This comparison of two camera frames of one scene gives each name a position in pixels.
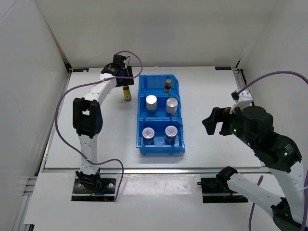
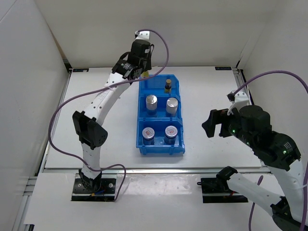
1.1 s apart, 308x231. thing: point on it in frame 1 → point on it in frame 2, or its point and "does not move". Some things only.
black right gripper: x=218 y=115 does not move
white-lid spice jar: x=171 y=132 does not move
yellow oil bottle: x=127 y=93 → x=145 y=74
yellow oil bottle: x=167 y=88 does not move
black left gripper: x=127 y=82 → x=147 y=65
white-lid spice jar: x=148 y=134 does not move
